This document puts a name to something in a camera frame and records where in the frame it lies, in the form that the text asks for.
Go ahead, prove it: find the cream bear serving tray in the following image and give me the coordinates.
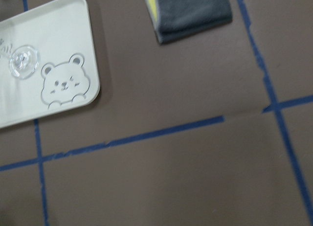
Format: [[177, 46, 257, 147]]
[[0, 0, 100, 128]]

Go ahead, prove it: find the clear wine glass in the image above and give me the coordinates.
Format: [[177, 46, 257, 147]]
[[0, 45, 40, 80]]

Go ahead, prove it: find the grey yellow folded cloth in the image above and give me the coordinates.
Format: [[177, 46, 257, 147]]
[[145, 0, 233, 44]]

